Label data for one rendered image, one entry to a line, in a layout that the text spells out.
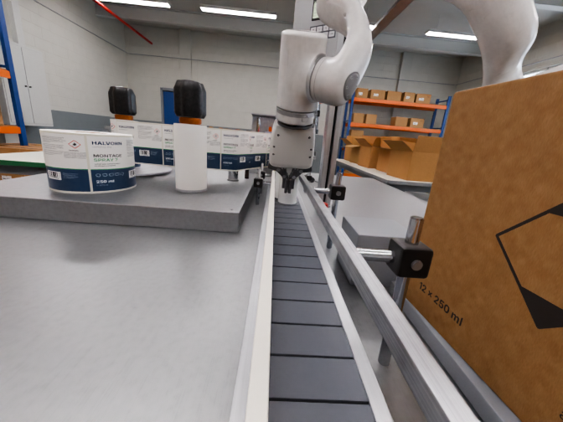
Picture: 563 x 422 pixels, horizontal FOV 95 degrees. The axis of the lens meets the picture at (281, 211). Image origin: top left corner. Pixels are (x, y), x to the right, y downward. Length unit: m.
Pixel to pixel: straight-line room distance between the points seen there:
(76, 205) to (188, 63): 8.31
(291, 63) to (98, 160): 0.52
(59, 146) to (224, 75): 8.06
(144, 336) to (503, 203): 0.38
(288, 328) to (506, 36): 0.72
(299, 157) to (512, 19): 0.50
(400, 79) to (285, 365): 9.15
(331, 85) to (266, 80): 8.13
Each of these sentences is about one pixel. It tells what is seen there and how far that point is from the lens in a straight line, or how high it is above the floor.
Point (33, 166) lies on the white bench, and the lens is 2.10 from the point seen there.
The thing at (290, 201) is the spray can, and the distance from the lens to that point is 0.69.
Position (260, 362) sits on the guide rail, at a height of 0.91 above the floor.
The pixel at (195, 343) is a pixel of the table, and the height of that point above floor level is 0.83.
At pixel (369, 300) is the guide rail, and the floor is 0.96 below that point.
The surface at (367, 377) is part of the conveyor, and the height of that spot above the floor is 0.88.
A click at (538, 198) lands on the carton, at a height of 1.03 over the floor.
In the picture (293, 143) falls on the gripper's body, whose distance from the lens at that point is 0.58.
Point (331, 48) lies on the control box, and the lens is 0.93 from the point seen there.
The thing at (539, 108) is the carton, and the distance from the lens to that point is 0.30.
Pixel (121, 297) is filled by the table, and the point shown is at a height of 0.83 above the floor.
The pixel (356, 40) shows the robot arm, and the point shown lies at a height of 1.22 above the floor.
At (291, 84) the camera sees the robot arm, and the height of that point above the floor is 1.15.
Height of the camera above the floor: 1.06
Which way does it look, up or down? 16 degrees down
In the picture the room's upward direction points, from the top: 5 degrees clockwise
